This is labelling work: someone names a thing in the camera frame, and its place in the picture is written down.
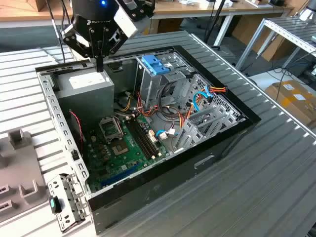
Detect blue plastic drive latch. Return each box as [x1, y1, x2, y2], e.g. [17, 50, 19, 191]
[142, 54, 171, 76]

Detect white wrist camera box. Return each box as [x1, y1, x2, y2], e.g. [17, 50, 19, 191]
[113, 4, 139, 38]

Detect plain brown cardboard box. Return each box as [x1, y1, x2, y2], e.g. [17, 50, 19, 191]
[148, 18, 184, 34]

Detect blue expansion slot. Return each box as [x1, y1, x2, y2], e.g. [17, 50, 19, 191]
[100, 162, 142, 188]

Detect cardboard box with white labels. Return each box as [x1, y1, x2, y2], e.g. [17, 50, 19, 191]
[264, 79, 316, 129]

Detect green motherboard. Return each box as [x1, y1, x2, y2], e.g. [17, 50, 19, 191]
[82, 113, 171, 193]

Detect metal drive cage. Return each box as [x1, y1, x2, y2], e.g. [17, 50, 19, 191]
[134, 50, 196, 112]

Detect blue data wire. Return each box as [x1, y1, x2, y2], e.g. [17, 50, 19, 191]
[192, 87, 213, 115]

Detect black case fan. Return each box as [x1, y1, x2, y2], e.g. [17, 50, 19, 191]
[67, 110, 86, 161]

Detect brown cardboard sheet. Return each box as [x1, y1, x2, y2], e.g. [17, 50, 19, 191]
[232, 14, 297, 62]

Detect blue wire with white label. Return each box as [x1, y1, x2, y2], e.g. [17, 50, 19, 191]
[155, 129, 169, 141]

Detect metal card retention bracket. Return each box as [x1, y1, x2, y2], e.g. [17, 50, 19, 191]
[46, 172, 90, 234]

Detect wooden desk with white frame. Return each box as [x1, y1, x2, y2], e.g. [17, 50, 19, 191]
[0, 0, 296, 47]

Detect red black twisted fan wire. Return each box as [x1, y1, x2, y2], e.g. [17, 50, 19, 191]
[69, 110, 84, 151]

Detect thick black cable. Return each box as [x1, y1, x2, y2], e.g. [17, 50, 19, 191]
[158, 81, 180, 117]

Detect red and orange wires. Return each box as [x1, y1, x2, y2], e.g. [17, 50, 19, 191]
[136, 90, 160, 119]

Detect thin metal locking lever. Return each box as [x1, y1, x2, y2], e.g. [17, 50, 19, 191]
[116, 118, 124, 138]

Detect grey parts rack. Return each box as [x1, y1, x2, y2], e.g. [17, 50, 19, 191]
[0, 128, 49, 220]

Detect black tripod stand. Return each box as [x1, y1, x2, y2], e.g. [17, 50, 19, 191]
[204, 0, 227, 49]

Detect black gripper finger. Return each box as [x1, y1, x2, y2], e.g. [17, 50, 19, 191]
[100, 26, 129, 73]
[61, 24, 101, 73]

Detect small brown box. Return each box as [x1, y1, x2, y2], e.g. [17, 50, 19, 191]
[24, 0, 51, 12]

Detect orange red yellow power wire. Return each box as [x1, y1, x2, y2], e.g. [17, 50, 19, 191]
[179, 84, 228, 129]

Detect black latch with teal button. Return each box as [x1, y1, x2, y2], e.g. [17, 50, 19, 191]
[48, 195, 63, 214]

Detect grey power supply unit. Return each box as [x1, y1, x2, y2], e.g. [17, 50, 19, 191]
[53, 66, 116, 129]

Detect black open PC case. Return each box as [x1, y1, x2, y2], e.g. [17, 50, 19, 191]
[34, 45, 262, 235]

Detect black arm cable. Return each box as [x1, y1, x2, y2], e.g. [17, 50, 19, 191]
[45, 0, 67, 64]

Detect metal disk bay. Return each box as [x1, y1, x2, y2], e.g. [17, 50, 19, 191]
[172, 73, 247, 154]

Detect yellow and black wires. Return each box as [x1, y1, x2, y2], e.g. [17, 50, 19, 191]
[115, 90, 136, 112]

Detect metal socket cover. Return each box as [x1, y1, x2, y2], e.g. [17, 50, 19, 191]
[98, 116, 124, 144]

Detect aluminium slat shelf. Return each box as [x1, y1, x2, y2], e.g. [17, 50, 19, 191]
[236, 16, 316, 72]

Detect black RAM slot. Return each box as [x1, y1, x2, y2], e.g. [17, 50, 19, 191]
[132, 118, 158, 158]
[129, 118, 155, 160]
[126, 119, 152, 161]
[135, 117, 160, 158]

